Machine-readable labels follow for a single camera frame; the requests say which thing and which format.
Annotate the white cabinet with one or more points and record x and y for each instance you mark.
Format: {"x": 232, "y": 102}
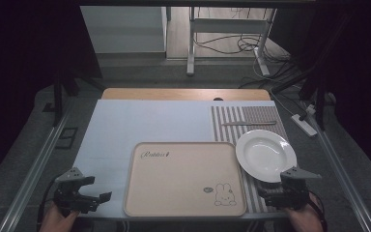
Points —
{"x": 122, "y": 30}

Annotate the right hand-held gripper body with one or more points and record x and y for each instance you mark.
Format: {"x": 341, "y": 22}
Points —
{"x": 294, "y": 190}

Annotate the person's left hand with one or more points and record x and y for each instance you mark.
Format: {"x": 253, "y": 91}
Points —
{"x": 56, "y": 221}

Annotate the aluminium rail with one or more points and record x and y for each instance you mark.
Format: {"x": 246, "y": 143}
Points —
{"x": 34, "y": 170}
{"x": 341, "y": 170}

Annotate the black curtain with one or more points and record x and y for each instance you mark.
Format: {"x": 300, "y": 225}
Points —
{"x": 22, "y": 48}
{"x": 351, "y": 58}

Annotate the black metal stand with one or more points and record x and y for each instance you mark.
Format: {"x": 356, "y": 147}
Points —
{"x": 58, "y": 96}
{"x": 319, "y": 103}

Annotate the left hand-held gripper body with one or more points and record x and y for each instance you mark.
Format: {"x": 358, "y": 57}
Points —
{"x": 68, "y": 193}

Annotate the black floor frame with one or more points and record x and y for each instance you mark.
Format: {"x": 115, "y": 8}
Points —
{"x": 66, "y": 138}

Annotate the grey chopsticks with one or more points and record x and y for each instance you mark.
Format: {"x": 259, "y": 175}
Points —
{"x": 248, "y": 123}

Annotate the grey striped placemat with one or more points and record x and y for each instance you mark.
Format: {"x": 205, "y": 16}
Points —
{"x": 230, "y": 132}

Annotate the white ceramic plate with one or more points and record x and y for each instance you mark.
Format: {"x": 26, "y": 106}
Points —
{"x": 264, "y": 154}

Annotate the white power strip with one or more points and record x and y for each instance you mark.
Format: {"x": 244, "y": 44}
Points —
{"x": 304, "y": 125}

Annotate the white metal desk frame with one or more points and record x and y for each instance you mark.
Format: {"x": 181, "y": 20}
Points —
{"x": 228, "y": 25}

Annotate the beige tray with rabbit print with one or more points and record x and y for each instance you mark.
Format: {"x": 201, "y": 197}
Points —
{"x": 180, "y": 180}

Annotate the person's right hand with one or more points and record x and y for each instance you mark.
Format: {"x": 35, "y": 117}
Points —
{"x": 304, "y": 220}

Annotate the pale blue table cover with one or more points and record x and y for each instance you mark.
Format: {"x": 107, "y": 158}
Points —
{"x": 141, "y": 122}

